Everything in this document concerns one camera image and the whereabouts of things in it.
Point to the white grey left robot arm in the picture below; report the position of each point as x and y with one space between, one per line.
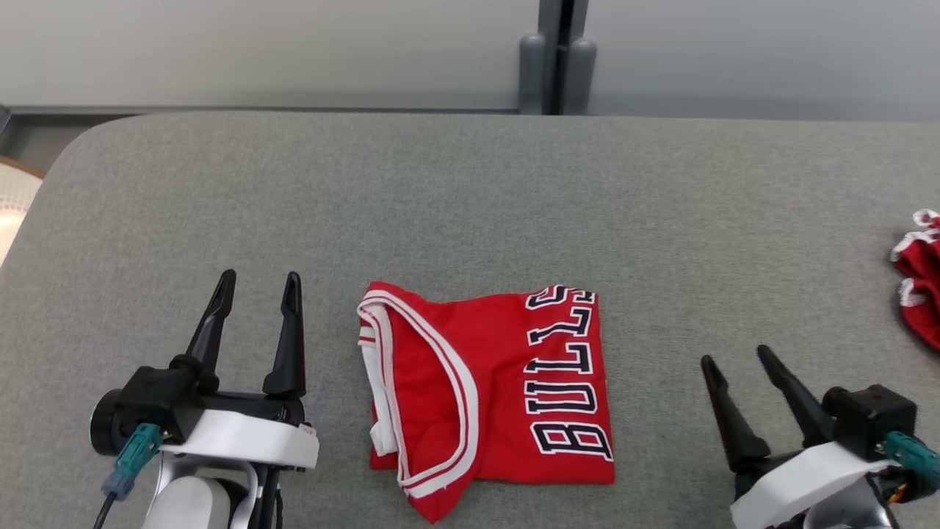
191 503

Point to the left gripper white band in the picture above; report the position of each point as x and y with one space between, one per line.
242 437

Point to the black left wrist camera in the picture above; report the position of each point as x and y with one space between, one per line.
154 397

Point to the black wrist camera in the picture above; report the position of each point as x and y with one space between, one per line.
870 419
154 397

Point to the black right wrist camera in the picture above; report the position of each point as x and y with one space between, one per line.
870 419

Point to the red Bulls jersey white sleeves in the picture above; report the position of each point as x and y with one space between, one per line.
499 382

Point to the red basketball shorts number 23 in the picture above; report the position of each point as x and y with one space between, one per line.
924 316

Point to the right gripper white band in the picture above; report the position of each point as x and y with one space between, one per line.
800 477

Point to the grey partition frame post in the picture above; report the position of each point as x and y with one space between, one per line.
549 18

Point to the grey partition base rail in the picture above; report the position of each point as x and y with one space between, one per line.
257 110

